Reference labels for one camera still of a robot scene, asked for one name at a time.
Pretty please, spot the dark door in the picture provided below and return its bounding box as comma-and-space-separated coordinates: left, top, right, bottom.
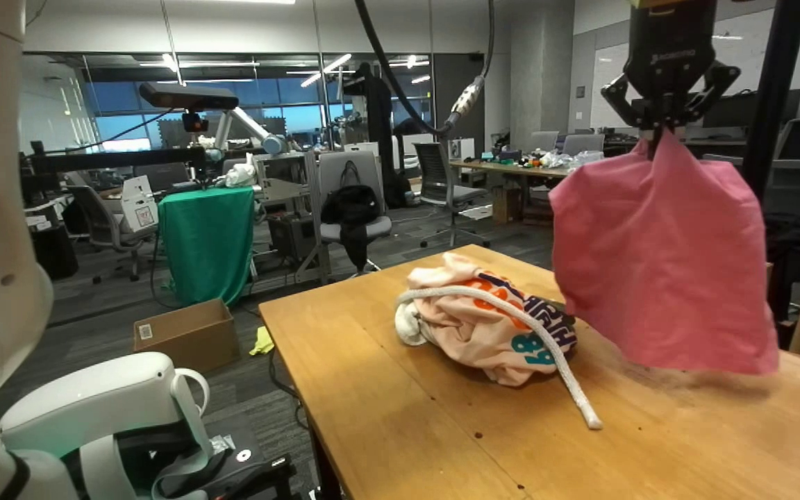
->
429, 49, 488, 151

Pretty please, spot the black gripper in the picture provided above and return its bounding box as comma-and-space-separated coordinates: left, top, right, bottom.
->
600, 0, 743, 138

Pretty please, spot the neon yellow rag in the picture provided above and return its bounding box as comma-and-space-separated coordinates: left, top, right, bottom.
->
246, 323, 276, 362

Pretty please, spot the black mesh chair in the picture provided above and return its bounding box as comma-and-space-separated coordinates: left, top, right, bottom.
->
414, 142, 453, 207

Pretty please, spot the black computer monitor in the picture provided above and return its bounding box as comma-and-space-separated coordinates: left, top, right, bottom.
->
719, 89, 800, 134

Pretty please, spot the green draped cloth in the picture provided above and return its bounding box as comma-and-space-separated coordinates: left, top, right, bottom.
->
156, 182, 257, 307

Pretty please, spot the black jacket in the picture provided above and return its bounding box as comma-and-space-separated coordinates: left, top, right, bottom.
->
319, 182, 383, 276

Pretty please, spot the black long workbench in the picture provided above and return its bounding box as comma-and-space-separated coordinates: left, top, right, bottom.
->
18, 148, 217, 188

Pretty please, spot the peach printed cloth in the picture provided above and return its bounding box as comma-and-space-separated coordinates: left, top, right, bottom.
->
404, 253, 579, 388

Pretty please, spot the black robot connector plug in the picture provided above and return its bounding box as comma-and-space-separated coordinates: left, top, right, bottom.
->
132, 430, 303, 500

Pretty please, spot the white sign board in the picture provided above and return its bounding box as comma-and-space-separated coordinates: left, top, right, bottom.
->
117, 171, 161, 235

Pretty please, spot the dark swivel chair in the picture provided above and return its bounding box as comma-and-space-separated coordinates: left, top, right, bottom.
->
61, 174, 143, 281

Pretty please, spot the white towel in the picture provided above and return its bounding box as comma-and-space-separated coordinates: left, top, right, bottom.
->
392, 296, 429, 351

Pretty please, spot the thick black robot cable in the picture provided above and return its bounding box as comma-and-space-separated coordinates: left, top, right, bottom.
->
353, 0, 500, 138

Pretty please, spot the white boom tube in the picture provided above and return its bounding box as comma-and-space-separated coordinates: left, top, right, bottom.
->
221, 102, 288, 159

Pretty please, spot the black stand pole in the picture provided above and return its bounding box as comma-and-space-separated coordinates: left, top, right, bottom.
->
738, 0, 800, 203

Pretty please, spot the small open cardboard box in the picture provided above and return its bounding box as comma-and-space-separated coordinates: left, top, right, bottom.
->
129, 296, 242, 377

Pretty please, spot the whiteboard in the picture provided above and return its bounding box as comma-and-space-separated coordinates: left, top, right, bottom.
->
588, 7, 778, 134

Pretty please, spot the black flat panel rig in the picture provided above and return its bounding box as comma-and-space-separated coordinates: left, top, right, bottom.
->
136, 81, 242, 138

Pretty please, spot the black storage crate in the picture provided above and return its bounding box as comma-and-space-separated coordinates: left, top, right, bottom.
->
26, 219, 79, 282

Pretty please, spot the white rope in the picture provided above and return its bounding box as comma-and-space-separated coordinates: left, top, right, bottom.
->
392, 282, 606, 432

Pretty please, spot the pink cloth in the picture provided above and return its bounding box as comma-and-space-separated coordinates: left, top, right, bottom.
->
546, 127, 782, 377

